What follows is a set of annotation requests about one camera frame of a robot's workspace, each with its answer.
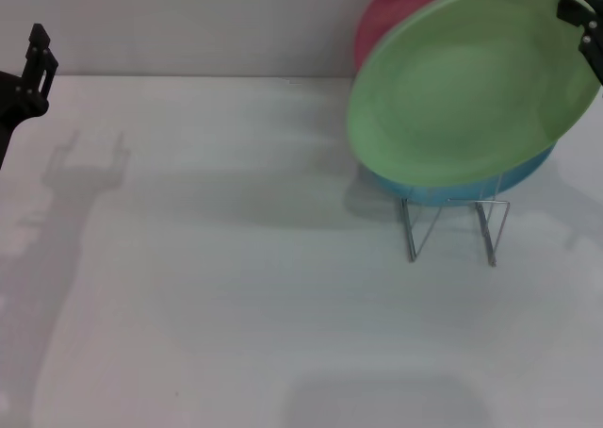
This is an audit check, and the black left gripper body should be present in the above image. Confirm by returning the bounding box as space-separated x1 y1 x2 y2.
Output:
0 71 29 168

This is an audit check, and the green round plate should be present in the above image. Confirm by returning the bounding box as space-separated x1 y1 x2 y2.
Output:
346 0 603 188

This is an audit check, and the teal round plate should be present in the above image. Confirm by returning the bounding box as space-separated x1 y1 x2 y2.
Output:
362 142 557 207

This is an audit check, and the red round plate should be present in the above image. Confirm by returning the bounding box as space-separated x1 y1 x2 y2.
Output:
352 0 504 78

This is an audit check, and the silver wire plate rack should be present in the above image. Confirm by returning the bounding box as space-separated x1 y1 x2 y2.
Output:
399 171 512 268

